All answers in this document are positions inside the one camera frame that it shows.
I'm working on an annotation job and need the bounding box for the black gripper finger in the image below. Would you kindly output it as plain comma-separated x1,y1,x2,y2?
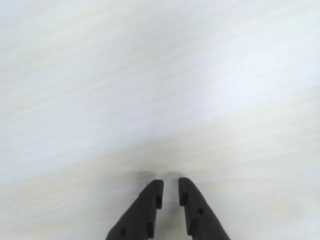
178,177,231,240
105,179,165,240

